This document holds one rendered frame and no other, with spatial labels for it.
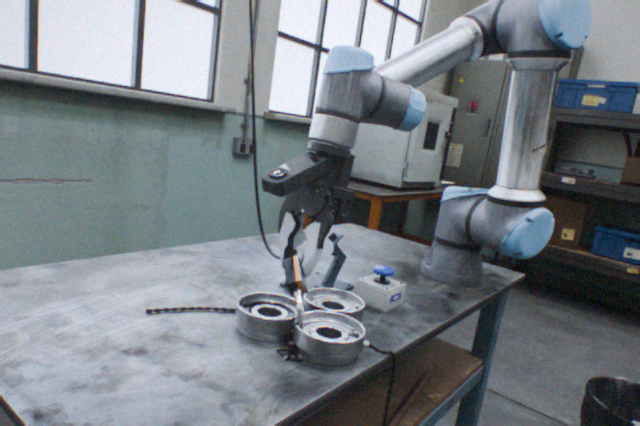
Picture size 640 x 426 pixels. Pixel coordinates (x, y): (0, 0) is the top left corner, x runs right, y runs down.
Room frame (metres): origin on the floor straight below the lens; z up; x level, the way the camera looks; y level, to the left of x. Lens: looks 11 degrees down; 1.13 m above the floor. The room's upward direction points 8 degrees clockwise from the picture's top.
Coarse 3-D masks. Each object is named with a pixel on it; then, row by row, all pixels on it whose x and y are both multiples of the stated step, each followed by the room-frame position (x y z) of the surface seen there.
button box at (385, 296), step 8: (360, 280) 0.86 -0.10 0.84; (368, 280) 0.87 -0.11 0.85; (376, 280) 0.87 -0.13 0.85; (392, 280) 0.89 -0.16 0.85; (360, 288) 0.86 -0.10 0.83; (368, 288) 0.85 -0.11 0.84; (376, 288) 0.84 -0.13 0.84; (384, 288) 0.84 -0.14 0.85; (392, 288) 0.84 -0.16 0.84; (400, 288) 0.86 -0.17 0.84; (360, 296) 0.86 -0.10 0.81; (368, 296) 0.85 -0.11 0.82; (376, 296) 0.84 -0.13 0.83; (384, 296) 0.83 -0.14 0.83; (392, 296) 0.84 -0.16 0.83; (400, 296) 0.87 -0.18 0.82; (368, 304) 0.85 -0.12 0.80; (376, 304) 0.84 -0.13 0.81; (384, 304) 0.83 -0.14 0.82; (392, 304) 0.85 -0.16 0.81; (400, 304) 0.87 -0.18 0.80; (384, 312) 0.83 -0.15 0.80
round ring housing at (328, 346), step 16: (304, 320) 0.67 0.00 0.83; (320, 320) 0.69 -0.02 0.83; (336, 320) 0.69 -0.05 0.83; (352, 320) 0.68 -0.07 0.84; (304, 336) 0.61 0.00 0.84; (320, 336) 0.63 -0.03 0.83; (336, 336) 0.66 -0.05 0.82; (304, 352) 0.61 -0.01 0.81; (320, 352) 0.59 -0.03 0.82; (336, 352) 0.59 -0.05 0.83; (352, 352) 0.61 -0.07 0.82
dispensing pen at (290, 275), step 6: (294, 252) 0.75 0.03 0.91; (288, 258) 0.72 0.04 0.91; (288, 264) 0.71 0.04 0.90; (288, 270) 0.70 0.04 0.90; (294, 270) 0.70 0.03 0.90; (288, 276) 0.69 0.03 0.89; (294, 276) 0.69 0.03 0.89; (288, 282) 0.68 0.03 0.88; (294, 282) 0.68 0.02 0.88; (288, 288) 0.69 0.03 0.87; (294, 288) 0.69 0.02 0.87; (300, 288) 0.69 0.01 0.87; (294, 294) 0.68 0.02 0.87; (300, 294) 0.68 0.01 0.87; (300, 300) 0.67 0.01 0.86; (300, 306) 0.67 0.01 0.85; (300, 312) 0.66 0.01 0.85; (300, 318) 0.65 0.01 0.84; (300, 324) 0.65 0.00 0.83
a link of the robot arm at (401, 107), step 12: (384, 84) 0.78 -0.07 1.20; (396, 84) 0.80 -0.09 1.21; (408, 84) 0.83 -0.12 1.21; (384, 96) 0.77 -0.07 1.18; (396, 96) 0.79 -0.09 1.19; (408, 96) 0.80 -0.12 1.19; (420, 96) 0.82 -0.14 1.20; (384, 108) 0.78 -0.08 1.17; (396, 108) 0.79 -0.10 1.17; (408, 108) 0.80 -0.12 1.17; (420, 108) 0.81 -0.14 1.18; (360, 120) 0.87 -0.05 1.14; (372, 120) 0.80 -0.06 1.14; (384, 120) 0.80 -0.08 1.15; (396, 120) 0.80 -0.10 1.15; (408, 120) 0.81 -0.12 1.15; (420, 120) 0.82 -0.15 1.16
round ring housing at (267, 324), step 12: (240, 300) 0.69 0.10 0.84; (252, 300) 0.72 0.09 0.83; (264, 300) 0.73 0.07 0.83; (276, 300) 0.74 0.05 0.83; (288, 300) 0.73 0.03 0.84; (240, 312) 0.65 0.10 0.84; (252, 312) 0.68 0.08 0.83; (264, 312) 0.71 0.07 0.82; (276, 312) 0.71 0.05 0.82; (240, 324) 0.65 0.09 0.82; (252, 324) 0.64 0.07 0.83; (264, 324) 0.64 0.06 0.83; (276, 324) 0.64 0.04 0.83; (288, 324) 0.65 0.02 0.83; (252, 336) 0.65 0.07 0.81; (264, 336) 0.64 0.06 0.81; (276, 336) 0.65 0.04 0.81; (288, 336) 0.66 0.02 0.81
